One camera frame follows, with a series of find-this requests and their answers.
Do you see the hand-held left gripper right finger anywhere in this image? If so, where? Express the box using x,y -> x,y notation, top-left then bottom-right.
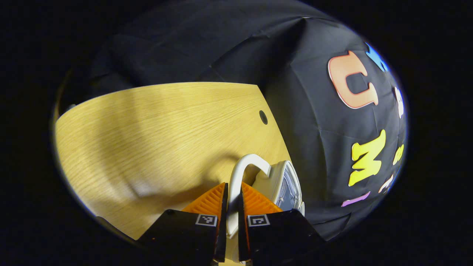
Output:
238,182 -> 326,263

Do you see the white suitcase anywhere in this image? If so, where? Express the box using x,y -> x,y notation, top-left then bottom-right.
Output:
226,154 -> 305,239

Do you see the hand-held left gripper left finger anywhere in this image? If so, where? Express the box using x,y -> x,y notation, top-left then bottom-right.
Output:
139,182 -> 229,266

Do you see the black backdrop cloth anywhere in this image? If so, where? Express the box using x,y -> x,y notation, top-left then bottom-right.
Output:
61,0 -> 409,241

